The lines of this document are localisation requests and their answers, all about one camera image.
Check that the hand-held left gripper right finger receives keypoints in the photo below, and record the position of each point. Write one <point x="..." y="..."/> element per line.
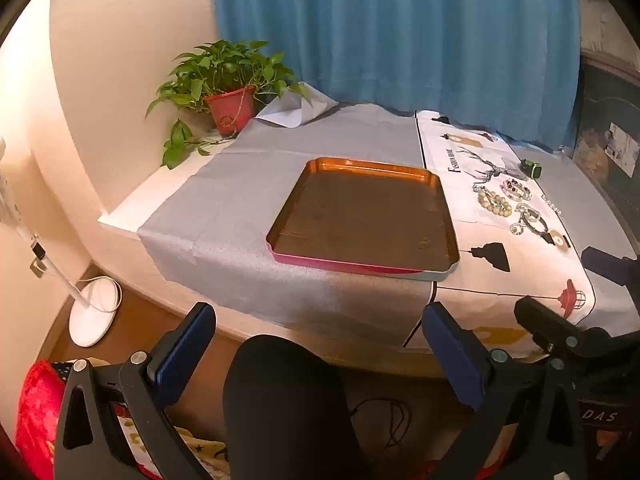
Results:
<point x="452" y="355"/>

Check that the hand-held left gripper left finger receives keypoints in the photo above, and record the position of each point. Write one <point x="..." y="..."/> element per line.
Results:
<point x="182" y="347"/>

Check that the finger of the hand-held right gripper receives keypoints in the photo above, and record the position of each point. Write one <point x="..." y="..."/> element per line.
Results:
<point x="607" y="264"/>
<point x="550" y="325"/>

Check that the pearl hair clip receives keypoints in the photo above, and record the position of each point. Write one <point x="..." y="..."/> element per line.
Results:
<point x="552" y="205"/>

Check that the silver bangle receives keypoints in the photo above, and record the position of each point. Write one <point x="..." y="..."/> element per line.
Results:
<point x="526" y="221"/>

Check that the orange metal tray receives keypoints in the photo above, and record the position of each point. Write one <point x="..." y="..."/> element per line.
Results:
<point x="365" y="215"/>

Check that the white printed table cloth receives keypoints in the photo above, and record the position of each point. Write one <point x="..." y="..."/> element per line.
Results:
<point x="500" y="270"/>

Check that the star printed blanket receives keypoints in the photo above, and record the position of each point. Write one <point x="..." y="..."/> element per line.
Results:
<point x="200" y="452"/>

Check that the paper card on board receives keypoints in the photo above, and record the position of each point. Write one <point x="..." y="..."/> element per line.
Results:
<point x="622" y="147"/>

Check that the small green device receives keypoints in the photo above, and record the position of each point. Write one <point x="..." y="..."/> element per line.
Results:
<point x="531" y="168"/>

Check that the person's black trouser leg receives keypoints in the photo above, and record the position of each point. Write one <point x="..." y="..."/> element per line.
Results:
<point x="290" y="410"/>

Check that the grey table cloth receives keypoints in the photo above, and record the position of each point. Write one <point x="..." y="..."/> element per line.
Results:
<point x="225" y="230"/>

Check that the red fuzzy cloth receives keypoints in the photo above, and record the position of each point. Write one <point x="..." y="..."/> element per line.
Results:
<point x="37" y="410"/>

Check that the dark printed board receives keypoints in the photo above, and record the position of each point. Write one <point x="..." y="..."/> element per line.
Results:
<point x="600" y="105"/>

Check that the green plant in red pot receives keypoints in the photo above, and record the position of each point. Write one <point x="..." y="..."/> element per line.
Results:
<point x="230" y="107"/>

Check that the blue curtain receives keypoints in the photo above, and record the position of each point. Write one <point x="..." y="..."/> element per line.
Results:
<point x="400" y="40"/>

